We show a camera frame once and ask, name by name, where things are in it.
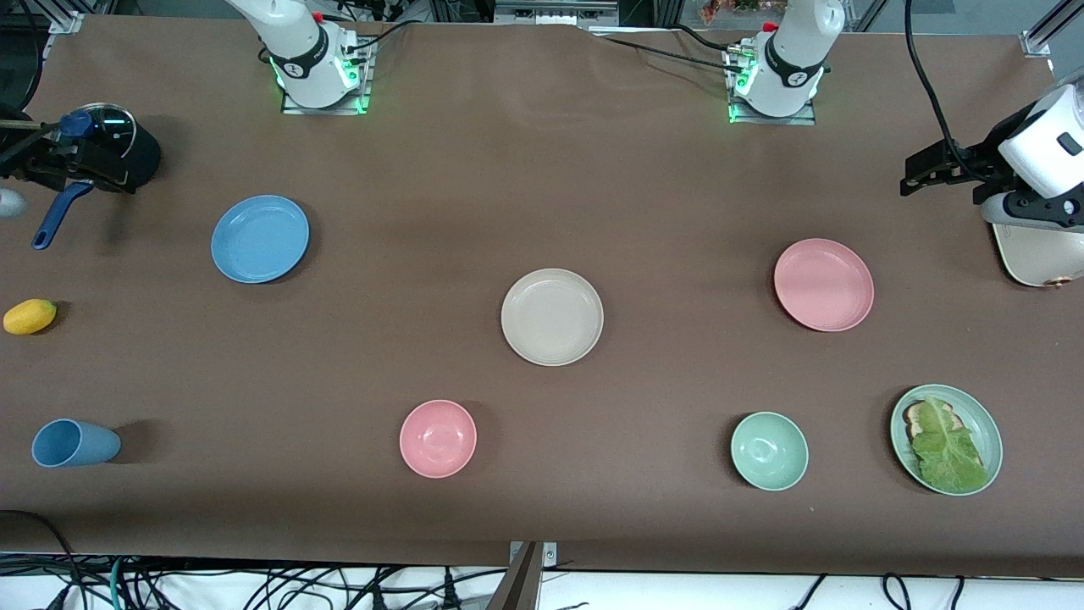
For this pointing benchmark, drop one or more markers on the blue shallow bowl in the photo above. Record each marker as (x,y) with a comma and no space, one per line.
(260,239)

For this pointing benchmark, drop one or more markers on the small green deep bowl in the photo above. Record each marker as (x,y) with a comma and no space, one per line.
(769,451)

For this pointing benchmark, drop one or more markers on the pink shallow bowl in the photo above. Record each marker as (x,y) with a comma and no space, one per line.
(823,285)

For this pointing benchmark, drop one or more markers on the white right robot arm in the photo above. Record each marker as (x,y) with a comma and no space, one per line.
(301,47)

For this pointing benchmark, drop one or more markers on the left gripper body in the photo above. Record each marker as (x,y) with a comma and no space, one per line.
(980,158)

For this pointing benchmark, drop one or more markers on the glass lid blue knob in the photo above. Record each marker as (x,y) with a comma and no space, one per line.
(110,127)

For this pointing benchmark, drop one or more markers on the beige toaster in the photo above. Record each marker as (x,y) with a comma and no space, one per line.
(1037,258)

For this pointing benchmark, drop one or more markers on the blue plastic cup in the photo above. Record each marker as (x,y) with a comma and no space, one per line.
(72,443)

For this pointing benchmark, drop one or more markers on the aluminium post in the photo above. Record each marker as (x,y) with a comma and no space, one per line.
(518,585)

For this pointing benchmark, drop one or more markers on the green plate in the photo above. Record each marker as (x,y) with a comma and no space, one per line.
(987,432)

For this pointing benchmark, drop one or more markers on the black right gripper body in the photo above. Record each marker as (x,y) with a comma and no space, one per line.
(34,160)

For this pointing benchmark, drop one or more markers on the metal table bracket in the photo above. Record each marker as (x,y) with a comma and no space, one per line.
(550,555)

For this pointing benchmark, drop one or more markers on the small pink deep bowl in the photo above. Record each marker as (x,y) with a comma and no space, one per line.
(438,439)

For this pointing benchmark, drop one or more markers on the toasted bread slice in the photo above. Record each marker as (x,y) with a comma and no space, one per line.
(915,417)

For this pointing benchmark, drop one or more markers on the beige shallow bowl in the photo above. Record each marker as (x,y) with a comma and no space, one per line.
(552,317)

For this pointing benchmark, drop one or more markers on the aluminium frame profile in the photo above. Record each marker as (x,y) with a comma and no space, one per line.
(1046,34)
(66,23)

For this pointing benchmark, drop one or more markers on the yellow lemon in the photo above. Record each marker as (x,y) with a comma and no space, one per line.
(30,316)

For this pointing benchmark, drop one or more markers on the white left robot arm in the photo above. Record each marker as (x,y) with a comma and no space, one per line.
(792,59)

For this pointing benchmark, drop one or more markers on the green lettuce leaf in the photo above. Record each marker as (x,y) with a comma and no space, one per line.
(948,453)

